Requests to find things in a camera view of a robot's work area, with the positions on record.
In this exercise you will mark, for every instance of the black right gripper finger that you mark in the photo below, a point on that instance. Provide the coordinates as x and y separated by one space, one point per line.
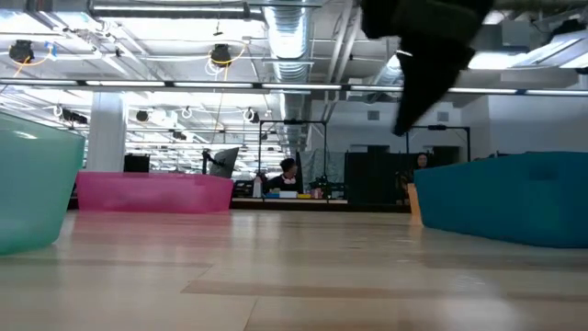
427 78

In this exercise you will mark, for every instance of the teal blue plastic bin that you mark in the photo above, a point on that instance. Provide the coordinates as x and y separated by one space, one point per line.
505 197

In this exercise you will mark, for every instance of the green translucent plastic bin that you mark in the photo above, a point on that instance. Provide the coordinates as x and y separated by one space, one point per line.
37 193

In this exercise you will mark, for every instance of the person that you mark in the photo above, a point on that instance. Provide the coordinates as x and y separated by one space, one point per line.
420 163
287 177

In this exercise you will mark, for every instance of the black partition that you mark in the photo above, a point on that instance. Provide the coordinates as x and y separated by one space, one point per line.
376 184

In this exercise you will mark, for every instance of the orange translucent plastic bin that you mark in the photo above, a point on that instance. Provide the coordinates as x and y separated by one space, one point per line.
414 207

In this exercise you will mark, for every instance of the white bottle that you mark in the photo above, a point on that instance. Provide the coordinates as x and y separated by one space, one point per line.
257 187

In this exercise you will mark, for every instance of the grey tilted monitor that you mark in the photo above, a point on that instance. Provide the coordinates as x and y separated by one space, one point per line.
226 162

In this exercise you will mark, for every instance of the red translucent plastic bin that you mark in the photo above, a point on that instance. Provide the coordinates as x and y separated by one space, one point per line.
151 193

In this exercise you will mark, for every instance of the black background box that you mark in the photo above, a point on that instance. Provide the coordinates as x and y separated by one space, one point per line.
136 163

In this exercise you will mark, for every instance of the white room column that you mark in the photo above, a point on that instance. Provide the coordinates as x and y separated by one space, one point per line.
106 133

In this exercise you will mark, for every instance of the silver ventilation duct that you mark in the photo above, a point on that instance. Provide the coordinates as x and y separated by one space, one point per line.
289 46
390 73

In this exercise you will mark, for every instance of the black gantry frame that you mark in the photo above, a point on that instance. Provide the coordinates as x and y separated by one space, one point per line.
436 127
324 151

